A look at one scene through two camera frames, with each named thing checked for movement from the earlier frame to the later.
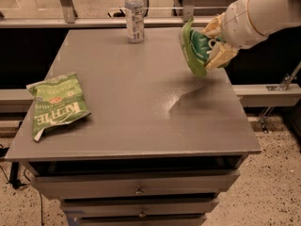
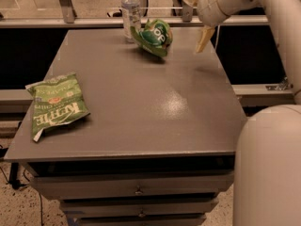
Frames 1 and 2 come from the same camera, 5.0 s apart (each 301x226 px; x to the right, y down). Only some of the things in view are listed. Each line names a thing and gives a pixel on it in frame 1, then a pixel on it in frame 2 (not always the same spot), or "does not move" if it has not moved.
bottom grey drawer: x=176 y=220 does not move
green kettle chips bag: x=56 y=101 does not move
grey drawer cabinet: x=126 y=134 does not move
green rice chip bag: x=195 y=47 → x=155 y=36
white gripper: x=241 y=24 → x=211 y=8
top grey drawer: x=117 y=184 does not move
